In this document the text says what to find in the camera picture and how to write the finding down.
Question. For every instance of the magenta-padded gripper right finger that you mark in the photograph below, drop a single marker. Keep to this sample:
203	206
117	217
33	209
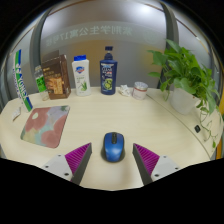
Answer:
146	158

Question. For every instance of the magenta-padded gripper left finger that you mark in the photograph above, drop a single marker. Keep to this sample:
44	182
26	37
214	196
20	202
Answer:
78	157

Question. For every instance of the blue computer mouse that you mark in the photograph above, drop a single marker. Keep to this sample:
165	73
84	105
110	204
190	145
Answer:
113	148

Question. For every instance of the floral print mouse pad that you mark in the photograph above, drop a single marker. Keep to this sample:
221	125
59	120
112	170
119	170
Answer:
45	126

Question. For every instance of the small black table grommet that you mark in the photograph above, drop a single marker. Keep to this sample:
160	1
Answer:
197	128

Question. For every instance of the small white pink jar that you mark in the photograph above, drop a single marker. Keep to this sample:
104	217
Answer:
139	91

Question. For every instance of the green plant in white pot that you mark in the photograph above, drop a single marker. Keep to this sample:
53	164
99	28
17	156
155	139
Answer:
182	100

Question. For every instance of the crumpled white paper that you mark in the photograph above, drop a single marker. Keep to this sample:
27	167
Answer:
125	90

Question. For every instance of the patterned tissue packet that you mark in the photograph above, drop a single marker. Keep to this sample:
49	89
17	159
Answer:
16	114

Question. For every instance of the white bottle blue cap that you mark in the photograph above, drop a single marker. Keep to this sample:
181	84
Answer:
81	78

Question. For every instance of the brown cardboard box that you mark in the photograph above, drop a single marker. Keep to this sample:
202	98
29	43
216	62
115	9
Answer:
56	78

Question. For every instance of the clear bottle green label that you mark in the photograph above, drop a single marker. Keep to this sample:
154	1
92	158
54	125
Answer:
40	83

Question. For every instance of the dark blue pump bottle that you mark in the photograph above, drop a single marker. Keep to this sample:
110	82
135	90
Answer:
108	75

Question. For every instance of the white green shuttlecock tube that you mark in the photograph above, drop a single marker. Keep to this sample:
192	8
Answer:
21	83

